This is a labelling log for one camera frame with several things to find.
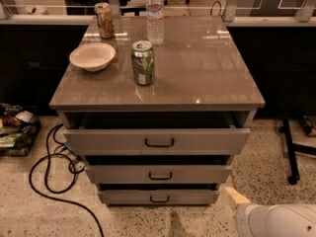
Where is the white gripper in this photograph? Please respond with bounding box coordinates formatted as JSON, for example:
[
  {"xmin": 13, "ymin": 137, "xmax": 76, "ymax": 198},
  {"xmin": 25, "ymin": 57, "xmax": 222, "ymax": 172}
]
[{"xmin": 224, "ymin": 187, "xmax": 316, "ymax": 237}]

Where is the grey bottom drawer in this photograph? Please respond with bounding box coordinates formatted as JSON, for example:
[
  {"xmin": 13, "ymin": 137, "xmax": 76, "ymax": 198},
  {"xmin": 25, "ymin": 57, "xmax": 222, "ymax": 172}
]
[{"xmin": 98, "ymin": 184, "xmax": 219, "ymax": 206}]

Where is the grey drawer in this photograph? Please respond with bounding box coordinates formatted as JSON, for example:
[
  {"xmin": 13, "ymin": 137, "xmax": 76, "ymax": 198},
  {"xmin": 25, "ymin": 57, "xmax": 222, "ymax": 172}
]
[
  {"xmin": 65, "ymin": 112, "xmax": 250, "ymax": 156},
  {"xmin": 98, "ymin": 184, "xmax": 219, "ymax": 206},
  {"xmin": 86, "ymin": 155, "xmax": 231, "ymax": 184}
]

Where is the grey middle drawer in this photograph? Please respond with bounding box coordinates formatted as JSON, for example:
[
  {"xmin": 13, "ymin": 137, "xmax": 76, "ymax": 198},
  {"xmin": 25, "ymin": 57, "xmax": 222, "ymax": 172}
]
[{"xmin": 86, "ymin": 155, "xmax": 231, "ymax": 184}]

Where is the grey top drawer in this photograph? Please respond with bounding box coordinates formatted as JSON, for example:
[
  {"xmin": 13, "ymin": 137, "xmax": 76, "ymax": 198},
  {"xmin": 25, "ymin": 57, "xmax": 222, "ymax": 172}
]
[{"xmin": 65, "ymin": 112, "xmax": 250, "ymax": 156}]

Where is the grey drawer cabinet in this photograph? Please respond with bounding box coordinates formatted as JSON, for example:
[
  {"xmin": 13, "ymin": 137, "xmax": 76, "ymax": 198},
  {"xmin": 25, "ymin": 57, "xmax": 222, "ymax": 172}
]
[{"xmin": 48, "ymin": 15, "xmax": 266, "ymax": 207}]

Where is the black stand leg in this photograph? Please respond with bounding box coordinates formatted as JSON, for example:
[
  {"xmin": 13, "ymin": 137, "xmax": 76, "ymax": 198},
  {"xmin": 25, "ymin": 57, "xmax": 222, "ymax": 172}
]
[{"xmin": 278, "ymin": 118, "xmax": 316, "ymax": 185}]

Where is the green soda can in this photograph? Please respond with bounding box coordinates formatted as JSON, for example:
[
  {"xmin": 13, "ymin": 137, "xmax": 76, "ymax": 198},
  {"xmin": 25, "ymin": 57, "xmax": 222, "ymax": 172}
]
[{"xmin": 131, "ymin": 40, "xmax": 155, "ymax": 86}]

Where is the clear plastic water bottle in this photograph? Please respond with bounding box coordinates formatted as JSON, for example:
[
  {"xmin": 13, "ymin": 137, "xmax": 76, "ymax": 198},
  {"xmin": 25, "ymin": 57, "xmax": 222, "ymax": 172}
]
[{"xmin": 146, "ymin": 0, "xmax": 164, "ymax": 45}]

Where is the white bowl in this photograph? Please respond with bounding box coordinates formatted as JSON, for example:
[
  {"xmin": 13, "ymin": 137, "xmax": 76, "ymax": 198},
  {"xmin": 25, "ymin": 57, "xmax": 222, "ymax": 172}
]
[{"xmin": 69, "ymin": 42, "xmax": 116, "ymax": 72}]

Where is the gold soda can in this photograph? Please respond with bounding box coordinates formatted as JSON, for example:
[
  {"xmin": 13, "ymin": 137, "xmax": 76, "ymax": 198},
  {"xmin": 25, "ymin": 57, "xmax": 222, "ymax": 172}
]
[{"xmin": 95, "ymin": 2, "xmax": 115, "ymax": 39}]

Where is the basket of snack bags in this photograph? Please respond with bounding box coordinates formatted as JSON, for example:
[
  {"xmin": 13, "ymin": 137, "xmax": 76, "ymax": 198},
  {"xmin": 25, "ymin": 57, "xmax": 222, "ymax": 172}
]
[{"xmin": 0, "ymin": 103, "xmax": 41, "ymax": 157}]

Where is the black floor cable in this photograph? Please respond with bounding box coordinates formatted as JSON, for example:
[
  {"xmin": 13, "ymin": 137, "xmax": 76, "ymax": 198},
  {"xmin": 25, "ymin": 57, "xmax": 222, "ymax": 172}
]
[{"xmin": 28, "ymin": 122, "xmax": 105, "ymax": 237}]

